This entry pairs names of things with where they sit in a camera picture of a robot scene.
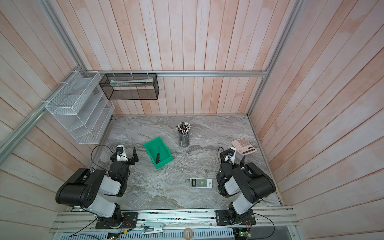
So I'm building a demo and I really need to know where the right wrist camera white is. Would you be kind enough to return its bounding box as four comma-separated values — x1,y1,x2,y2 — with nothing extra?
225,147,237,165

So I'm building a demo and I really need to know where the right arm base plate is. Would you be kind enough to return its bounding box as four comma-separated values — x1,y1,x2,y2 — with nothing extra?
215,209,256,226

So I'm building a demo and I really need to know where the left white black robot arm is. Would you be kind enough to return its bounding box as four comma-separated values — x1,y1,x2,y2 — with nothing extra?
56,145,139,229

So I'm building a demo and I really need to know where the pink calculator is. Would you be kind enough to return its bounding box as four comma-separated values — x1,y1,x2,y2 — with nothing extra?
231,138,257,156

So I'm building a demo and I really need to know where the black mesh wall basket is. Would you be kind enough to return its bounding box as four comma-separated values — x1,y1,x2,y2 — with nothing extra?
100,73,160,101

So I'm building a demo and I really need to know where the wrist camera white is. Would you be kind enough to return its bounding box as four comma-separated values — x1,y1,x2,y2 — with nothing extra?
225,147,237,165
116,145,127,162

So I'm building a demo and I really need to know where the yellow black screwdriver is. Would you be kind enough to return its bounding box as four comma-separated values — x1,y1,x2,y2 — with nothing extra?
156,145,160,165

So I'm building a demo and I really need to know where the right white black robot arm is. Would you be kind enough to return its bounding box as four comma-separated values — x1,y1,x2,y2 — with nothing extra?
215,148,276,226

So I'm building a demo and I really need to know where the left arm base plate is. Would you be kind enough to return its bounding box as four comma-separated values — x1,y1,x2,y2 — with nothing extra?
95,212,138,230

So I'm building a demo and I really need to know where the white wire wall shelf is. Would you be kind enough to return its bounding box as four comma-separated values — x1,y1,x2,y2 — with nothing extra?
46,71,115,145

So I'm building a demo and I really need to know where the green plastic bin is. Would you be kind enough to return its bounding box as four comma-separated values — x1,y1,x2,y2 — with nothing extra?
144,137,174,169

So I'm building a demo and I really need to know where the white remote control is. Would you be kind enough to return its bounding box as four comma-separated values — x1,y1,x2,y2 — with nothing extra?
190,178,213,189

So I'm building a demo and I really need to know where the tape roll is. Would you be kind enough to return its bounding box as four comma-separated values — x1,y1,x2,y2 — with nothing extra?
183,228,194,240

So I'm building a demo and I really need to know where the aluminium front rail frame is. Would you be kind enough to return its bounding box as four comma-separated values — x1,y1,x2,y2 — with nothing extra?
50,207,305,240

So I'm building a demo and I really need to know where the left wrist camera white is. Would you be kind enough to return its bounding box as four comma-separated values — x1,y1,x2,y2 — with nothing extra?
116,145,127,162

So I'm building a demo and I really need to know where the mesh pencil cup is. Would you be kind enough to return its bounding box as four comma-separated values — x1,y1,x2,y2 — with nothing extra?
177,122,191,148

